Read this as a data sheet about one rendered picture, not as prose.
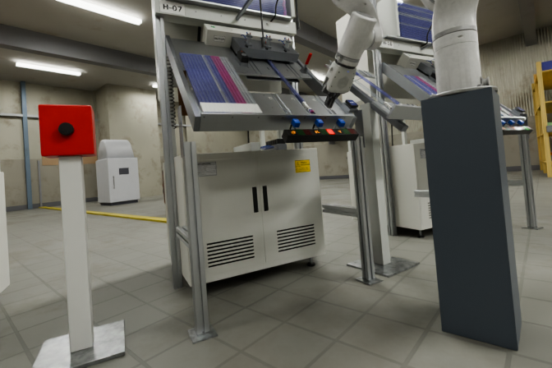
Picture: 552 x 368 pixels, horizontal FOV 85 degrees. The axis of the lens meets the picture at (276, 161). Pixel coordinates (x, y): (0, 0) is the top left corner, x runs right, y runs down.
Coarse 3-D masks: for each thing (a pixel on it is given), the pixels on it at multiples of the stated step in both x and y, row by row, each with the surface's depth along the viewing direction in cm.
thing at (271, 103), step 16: (256, 96) 125; (272, 96) 129; (288, 96) 133; (304, 96) 137; (320, 96) 142; (272, 112) 118; (288, 112) 122; (304, 112) 125; (320, 112) 129; (336, 112) 133
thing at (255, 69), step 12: (180, 48) 141; (192, 48) 145; (204, 48) 149; (216, 48) 153; (228, 48) 158; (180, 60) 132; (252, 60) 154; (264, 60) 159; (240, 72) 139; (252, 72) 142; (264, 72) 146; (288, 72) 154; (300, 72) 158
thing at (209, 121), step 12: (204, 120) 102; (216, 120) 104; (228, 120) 106; (240, 120) 108; (252, 120) 110; (264, 120) 112; (276, 120) 115; (288, 120) 117; (300, 120) 119; (312, 120) 122; (324, 120) 125; (336, 120) 128; (348, 120) 131
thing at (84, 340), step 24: (48, 120) 92; (72, 120) 95; (48, 144) 92; (72, 144) 95; (72, 168) 96; (72, 192) 95; (72, 216) 95; (72, 240) 95; (72, 264) 94; (72, 288) 94; (72, 312) 94; (72, 336) 93; (96, 336) 102; (120, 336) 101; (48, 360) 90; (72, 360) 89; (96, 360) 88
